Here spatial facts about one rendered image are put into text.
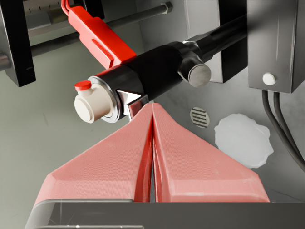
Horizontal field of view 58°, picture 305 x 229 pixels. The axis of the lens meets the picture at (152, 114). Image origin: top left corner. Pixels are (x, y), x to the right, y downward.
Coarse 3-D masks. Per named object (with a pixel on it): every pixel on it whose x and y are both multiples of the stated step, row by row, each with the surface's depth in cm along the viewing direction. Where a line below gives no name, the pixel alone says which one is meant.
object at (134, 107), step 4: (140, 96) 13; (136, 100) 12; (140, 100) 13; (144, 100) 13; (128, 104) 12; (132, 104) 12; (136, 104) 12; (140, 104) 13; (144, 104) 13; (128, 108) 12; (132, 108) 12; (136, 108) 12; (140, 108) 13; (128, 112) 12; (132, 112) 12; (136, 112) 12; (128, 116) 12; (132, 116) 12
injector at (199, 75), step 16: (208, 32) 21; (224, 32) 21; (240, 32) 22; (160, 48) 17; (176, 48) 18; (192, 48) 19; (208, 48) 20; (224, 48) 22; (128, 64) 15; (144, 64) 16; (160, 64) 16; (176, 64) 17; (192, 64) 16; (96, 80) 14; (112, 80) 14; (128, 80) 15; (144, 80) 15; (160, 80) 16; (176, 80) 17; (192, 80) 16; (208, 80) 16; (112, 96) 14
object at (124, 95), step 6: (120, 90) 14; (126, 90) 14; (120, 96) 14; (126, 96) 14; (132, 96) 13; (138, 96) 13; (144, 96) 13; (120, 102) 14; (126, 102) 14; (126, 114) 14
